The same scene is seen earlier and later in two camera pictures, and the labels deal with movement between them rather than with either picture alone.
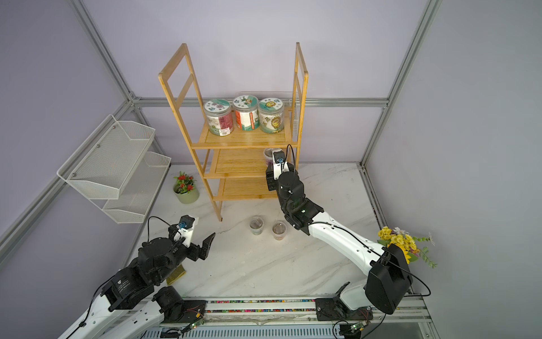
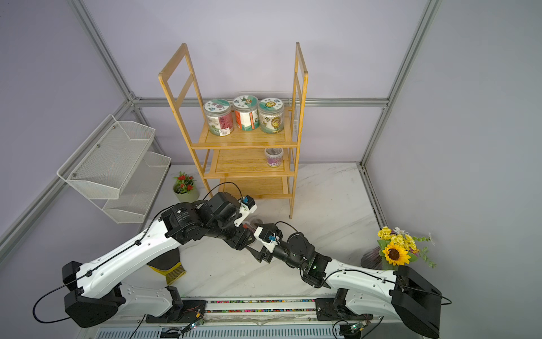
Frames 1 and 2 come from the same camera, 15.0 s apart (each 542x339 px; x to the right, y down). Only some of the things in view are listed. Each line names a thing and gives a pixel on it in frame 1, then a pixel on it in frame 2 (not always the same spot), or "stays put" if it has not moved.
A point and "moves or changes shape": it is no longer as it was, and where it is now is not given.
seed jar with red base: (246, 110) stays put
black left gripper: (195, 253) → (240, 241)
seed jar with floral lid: (219, 117) stays put
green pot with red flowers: (184, 188) stays put
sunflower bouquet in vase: (408, 244) stays put
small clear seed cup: (279, 229) moves or changes shape
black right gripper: (272, 182) → (262, 256)
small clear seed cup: (256, 224) stays put
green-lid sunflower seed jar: (271, 114) stays put
